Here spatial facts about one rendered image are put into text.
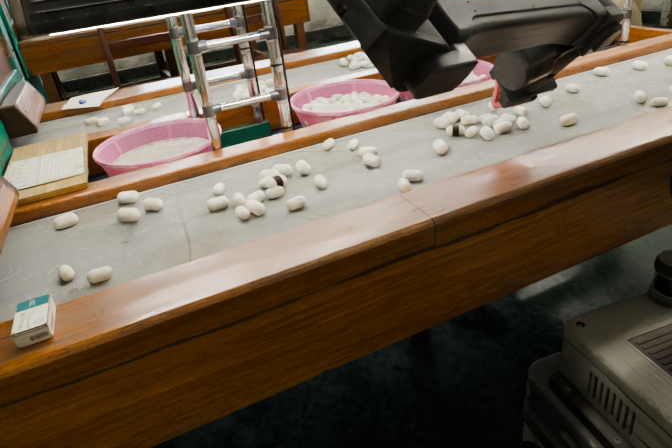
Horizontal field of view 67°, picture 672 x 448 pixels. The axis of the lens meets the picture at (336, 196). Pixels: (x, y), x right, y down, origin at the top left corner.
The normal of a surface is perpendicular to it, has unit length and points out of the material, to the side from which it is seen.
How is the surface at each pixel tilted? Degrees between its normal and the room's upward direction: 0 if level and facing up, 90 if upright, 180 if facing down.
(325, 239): 0
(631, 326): 0
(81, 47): 90
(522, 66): 97
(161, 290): 0
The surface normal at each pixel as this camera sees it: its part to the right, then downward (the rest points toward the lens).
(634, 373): -0.11, -0.88
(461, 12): 0.43, -0.51
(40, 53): 0.47, 0.36
